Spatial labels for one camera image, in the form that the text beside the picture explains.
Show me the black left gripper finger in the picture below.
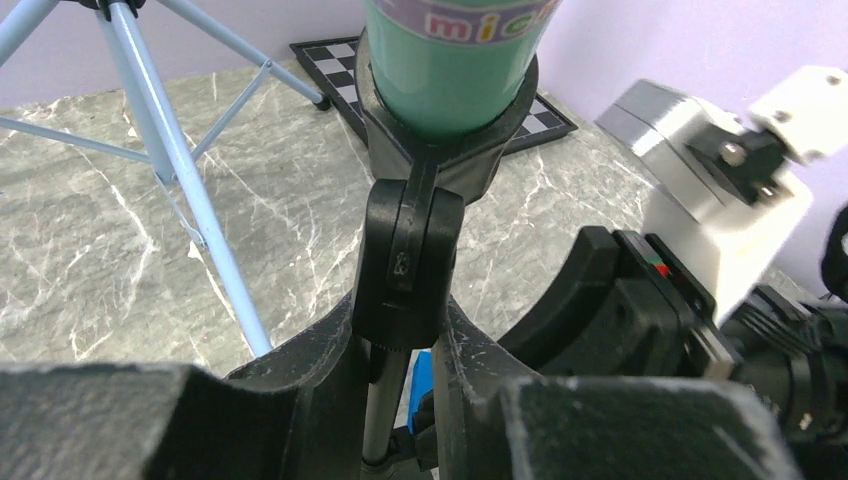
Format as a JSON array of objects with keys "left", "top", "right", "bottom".
[{"left": 1, "top": 298, "right": 368, "bottom": 479}]

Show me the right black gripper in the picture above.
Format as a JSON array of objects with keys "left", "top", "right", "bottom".
[{"left": 432, "top": 226, "right": 847, "bottom": 479}]

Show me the black microphone stand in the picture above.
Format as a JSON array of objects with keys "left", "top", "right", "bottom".
[{"left": 350, "top": 34, "right": 538, "bottom": 479}]

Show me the blue white toy brick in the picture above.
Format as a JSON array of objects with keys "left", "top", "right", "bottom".
[{"left": 407, "top": 350, "right": 433, "bottom": 433}]

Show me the light blue music stand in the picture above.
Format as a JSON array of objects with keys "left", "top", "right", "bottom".
[{"left": 1, "top": 1, "right": 332, "bottom": 357}]

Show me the black white chessboard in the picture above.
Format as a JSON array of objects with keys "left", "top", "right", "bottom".
[{"left": 289, "top": 36, "right": 579, "bottom": 157}]

